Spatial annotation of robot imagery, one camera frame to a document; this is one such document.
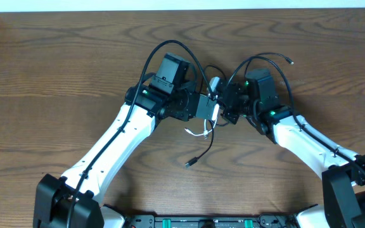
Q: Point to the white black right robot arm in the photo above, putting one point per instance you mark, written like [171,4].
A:
[341,171]

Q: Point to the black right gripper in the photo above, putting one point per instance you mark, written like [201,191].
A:
[227,113]

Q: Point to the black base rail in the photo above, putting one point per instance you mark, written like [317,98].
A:
[259,221]

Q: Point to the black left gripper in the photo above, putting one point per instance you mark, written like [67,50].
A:
[180,114]

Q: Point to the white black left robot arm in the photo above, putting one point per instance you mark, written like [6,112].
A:
[75,199]

